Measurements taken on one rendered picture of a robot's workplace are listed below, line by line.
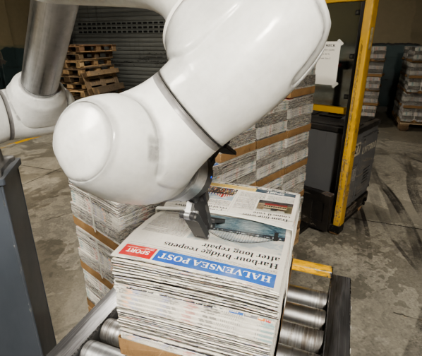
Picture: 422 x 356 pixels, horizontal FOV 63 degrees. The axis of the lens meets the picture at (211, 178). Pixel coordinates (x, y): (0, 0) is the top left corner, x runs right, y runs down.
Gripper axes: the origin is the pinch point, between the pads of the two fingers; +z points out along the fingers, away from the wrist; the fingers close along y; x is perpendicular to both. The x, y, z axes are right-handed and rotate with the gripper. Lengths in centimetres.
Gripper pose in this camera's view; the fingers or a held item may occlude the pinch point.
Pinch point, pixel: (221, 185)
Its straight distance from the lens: 68.2
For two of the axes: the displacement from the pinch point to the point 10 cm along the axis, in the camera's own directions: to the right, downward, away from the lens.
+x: 9.3, 1.3, -3.4
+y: -1.6, 9.8, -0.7
